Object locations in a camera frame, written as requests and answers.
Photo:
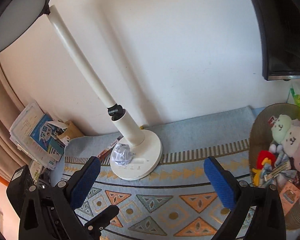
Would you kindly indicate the brown cardboard box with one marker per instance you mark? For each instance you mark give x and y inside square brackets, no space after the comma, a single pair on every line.
[72,132]

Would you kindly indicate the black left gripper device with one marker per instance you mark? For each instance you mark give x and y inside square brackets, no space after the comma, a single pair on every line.
[46,214]

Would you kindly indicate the naruto card box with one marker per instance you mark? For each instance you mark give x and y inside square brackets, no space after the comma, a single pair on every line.
[109,149]

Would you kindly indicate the light blue patterned mat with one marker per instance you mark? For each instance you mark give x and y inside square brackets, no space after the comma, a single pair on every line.
[176,200]

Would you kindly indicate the stack of books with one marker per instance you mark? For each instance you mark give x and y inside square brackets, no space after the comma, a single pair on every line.
[34,134]

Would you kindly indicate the ribbed glass bowl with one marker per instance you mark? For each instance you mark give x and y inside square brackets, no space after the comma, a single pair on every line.
[283,171]

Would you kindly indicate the orange capybara card box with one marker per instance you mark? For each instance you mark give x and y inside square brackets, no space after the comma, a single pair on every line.
[289,195]

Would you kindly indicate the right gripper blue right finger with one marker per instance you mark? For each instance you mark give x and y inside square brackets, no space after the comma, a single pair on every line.
[232,193]

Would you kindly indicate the white desk lamp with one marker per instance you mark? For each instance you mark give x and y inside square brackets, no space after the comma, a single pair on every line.
[16,16]

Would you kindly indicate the three colour plush dango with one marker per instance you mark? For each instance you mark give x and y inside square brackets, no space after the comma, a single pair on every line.
[286,132]

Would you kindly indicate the beige curtain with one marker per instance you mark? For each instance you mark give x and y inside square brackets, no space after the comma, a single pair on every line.
[11,158]

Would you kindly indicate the small paper ball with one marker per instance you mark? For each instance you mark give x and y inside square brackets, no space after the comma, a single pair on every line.
[121,154]

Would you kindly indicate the black monitor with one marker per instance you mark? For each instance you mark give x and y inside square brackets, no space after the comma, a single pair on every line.
[279,25]

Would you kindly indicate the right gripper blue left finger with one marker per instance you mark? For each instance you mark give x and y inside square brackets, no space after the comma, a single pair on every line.
[78,186]

